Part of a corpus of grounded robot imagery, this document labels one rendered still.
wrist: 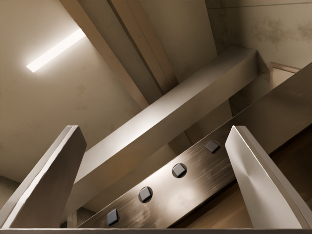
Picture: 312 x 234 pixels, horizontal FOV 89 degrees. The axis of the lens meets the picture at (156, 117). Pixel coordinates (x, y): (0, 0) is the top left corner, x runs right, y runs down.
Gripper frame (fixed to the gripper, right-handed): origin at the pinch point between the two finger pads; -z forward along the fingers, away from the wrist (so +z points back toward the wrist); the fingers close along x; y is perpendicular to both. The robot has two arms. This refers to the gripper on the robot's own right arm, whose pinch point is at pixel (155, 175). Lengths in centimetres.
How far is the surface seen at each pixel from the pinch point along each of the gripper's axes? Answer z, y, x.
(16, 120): -219, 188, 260
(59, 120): -242, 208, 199
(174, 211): -17, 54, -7
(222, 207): -17, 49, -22
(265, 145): -33, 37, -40
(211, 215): -15, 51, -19
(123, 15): -291, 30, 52
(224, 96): -262, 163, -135
